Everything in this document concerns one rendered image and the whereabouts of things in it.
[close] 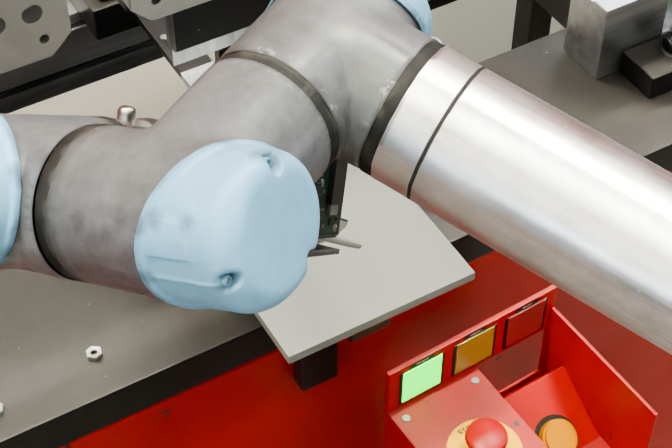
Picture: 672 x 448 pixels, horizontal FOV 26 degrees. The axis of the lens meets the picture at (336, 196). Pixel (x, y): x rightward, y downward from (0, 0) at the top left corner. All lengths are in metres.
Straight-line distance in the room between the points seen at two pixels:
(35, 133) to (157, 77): 2.25
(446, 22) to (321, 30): 2.36
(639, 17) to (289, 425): 0.57
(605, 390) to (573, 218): 0.78
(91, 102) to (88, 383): 1.61
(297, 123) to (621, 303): 0.17
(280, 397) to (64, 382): 0.24
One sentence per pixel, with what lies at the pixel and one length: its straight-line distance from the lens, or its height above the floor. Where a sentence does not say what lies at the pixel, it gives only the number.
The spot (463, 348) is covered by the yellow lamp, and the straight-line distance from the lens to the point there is 1.40.
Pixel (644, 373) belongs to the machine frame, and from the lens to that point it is 1.89.
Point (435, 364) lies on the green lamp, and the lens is 1.39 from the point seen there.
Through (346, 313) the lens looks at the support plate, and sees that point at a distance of 1.20.
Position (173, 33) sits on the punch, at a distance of 1.27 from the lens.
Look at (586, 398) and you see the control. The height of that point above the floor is 0.74.
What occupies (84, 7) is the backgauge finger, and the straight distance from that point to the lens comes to 1.49.
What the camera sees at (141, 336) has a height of 0.88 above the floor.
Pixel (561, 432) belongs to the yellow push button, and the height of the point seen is 0.73.
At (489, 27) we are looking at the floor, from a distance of 3.05.
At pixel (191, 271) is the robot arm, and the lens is 0.62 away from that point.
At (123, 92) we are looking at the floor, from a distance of 2.91.
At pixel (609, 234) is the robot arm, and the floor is 1.44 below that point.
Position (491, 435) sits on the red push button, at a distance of 1.37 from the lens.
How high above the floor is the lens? 1.93
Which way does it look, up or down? 46 degrees down
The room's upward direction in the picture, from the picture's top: straight up
